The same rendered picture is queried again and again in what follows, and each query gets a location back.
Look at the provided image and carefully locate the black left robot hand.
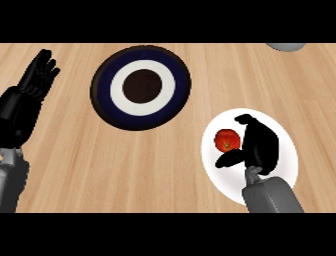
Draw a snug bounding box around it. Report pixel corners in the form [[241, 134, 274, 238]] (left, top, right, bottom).
[[0, 48, 61, 149]]

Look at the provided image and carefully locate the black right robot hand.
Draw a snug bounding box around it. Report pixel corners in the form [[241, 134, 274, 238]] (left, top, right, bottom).
[[213, 113, 280, 176]]

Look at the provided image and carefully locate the red tomato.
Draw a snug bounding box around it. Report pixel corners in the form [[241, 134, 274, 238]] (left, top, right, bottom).
[[213, 128, 243, 154]]

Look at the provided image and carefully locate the dark blue and white plate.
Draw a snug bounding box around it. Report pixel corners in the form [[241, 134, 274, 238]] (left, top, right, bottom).
[[89, 44, 193, 132]]

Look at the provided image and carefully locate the grey rounded object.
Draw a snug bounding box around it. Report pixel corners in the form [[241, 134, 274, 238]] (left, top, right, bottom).
[[264, 43, 308, 53]]

